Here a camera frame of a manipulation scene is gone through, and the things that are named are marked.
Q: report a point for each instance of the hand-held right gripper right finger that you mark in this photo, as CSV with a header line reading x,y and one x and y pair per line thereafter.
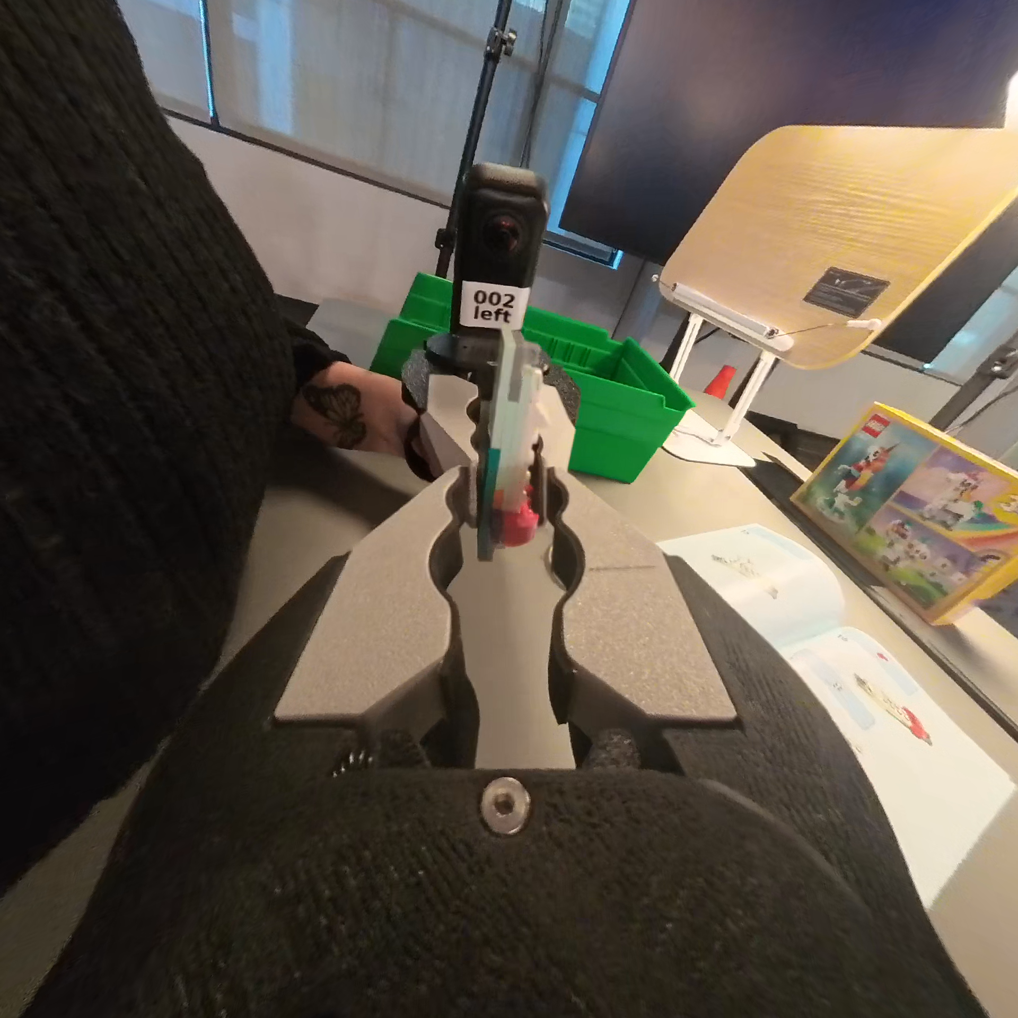
x,y
636,636

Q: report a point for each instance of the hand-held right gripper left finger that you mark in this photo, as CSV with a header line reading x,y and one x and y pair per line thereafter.
x,y
374,636

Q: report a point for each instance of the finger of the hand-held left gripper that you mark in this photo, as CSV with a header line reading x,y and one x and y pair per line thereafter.
x,y
559,429
445,421

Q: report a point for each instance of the white lego strip assembly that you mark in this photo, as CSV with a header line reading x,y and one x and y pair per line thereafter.
x,y
497,445

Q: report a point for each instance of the person's left forearm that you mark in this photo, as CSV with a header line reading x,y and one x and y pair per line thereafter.
x,y
119,398

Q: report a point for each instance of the open lego instruction booklet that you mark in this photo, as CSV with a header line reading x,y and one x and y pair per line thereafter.
x,y
875,716

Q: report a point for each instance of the yellow lego box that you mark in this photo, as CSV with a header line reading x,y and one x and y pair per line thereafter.
x,y
899,509

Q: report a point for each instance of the person's left hand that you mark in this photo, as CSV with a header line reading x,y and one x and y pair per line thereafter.
x,y
374,405

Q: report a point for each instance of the green plastic bin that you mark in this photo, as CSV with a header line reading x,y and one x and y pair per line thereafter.
x,y
620,413

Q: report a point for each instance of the black tripod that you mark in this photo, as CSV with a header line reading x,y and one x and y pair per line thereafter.
x,y
481,103

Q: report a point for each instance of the small red cone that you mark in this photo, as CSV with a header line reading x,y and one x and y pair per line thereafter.
x,y
721,383

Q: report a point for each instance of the glass window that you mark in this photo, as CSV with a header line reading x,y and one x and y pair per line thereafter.
x,y
358,79

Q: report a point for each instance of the large black monitor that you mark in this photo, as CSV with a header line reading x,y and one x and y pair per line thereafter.
x,y
755,63

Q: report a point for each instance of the wooden book stand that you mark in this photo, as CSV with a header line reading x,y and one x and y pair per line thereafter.
x,y
835,223

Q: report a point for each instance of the black light stand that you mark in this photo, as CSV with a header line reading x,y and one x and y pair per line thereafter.
x,y
974,382

